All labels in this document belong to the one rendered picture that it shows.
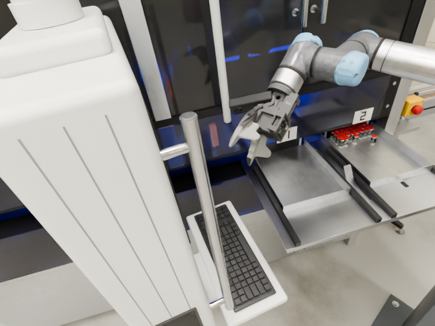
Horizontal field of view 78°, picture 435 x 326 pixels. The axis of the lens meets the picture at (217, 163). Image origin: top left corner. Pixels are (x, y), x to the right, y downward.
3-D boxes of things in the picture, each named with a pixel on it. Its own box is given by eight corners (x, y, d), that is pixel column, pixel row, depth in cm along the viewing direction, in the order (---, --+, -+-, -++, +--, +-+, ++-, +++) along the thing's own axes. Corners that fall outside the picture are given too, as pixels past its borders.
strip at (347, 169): (340, 176, 106) (343, 165, 102) (347, 174, 107) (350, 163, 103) (364, 202, 95) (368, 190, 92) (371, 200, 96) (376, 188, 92)
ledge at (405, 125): (373, 121, 135) (374, 118, 134) (396, 116, 137) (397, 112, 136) (393, 136, 125) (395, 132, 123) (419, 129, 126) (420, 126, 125)
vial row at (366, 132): (333, 143, 122) (335, 135, 120) (369, 134, 124) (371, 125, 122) (336, 146, 121) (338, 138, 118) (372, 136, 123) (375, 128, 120)
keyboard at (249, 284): (194, 217, 109) (193, 213, 108) (226, 205, 112) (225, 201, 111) (234, 314, 79) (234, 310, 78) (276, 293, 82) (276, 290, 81)
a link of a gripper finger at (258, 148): (263, 172, 72) (272, 141, 68) (245, 163, 75) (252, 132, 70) (268, 169, 74) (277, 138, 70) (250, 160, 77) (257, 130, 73)
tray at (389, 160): (320, 140, 126) (320, 134, 124) (369, 127, 129) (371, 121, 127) (368, 189, 100) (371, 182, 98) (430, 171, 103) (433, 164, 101)
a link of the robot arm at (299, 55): (325, 32, 64) (292, 28, 68) (303, 71, 63) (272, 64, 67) (328, 53, 70) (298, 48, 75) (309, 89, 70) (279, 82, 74)
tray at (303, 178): (251, 158, 122) (250, 151, 120) (303, 144, 125) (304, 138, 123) (283, 213, 96) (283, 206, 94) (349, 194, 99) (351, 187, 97)
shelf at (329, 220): (241, 163, 123) (240, 160, 122) (378, 129, 131) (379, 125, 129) (287, 253, 86) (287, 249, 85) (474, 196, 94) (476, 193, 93)
